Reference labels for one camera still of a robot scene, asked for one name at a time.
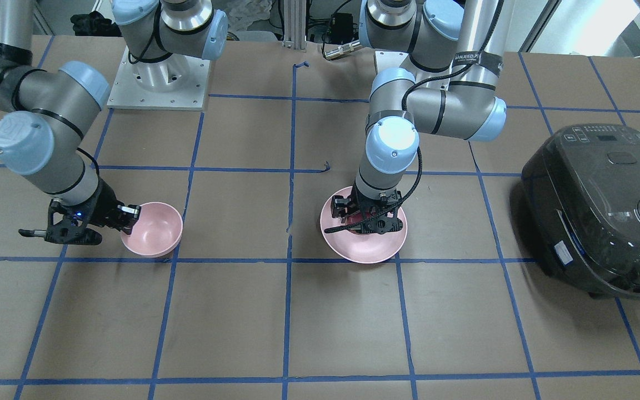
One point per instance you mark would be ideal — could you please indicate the black power box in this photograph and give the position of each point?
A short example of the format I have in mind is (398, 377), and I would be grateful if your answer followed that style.
(340, 29)

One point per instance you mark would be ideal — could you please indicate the silver metal connector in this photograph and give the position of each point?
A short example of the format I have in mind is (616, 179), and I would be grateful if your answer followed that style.
(342, 50)

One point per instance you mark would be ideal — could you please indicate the pink plate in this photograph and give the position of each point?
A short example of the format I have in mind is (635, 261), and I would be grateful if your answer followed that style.
(362, 248)

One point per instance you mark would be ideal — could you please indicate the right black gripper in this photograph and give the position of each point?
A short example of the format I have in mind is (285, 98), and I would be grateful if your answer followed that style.
(105, 204)

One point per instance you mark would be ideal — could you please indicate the pink bowl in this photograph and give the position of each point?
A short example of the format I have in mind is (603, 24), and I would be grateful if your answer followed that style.
(157, 232)

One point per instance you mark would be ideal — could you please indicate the aluminium frame post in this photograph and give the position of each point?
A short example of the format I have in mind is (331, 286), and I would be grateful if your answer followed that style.
(295, 24)

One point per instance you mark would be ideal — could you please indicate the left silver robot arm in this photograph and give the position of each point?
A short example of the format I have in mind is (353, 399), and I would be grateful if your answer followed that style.
(446, 86)

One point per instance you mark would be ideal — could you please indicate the dark grey rice cooker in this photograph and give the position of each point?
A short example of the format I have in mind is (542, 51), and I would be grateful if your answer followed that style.
(582, 188)

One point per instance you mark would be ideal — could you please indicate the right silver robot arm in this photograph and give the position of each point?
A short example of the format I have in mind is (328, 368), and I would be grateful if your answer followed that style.
(47, 114)

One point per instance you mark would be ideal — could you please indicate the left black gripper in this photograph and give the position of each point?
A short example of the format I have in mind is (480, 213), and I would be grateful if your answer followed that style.
(343, 207)

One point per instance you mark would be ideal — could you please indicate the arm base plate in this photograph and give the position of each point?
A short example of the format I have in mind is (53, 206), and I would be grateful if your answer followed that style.
(179, 83)
(388, 59)

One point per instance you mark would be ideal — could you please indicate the red apple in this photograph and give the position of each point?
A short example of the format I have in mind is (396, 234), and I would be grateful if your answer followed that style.
(363, 228)

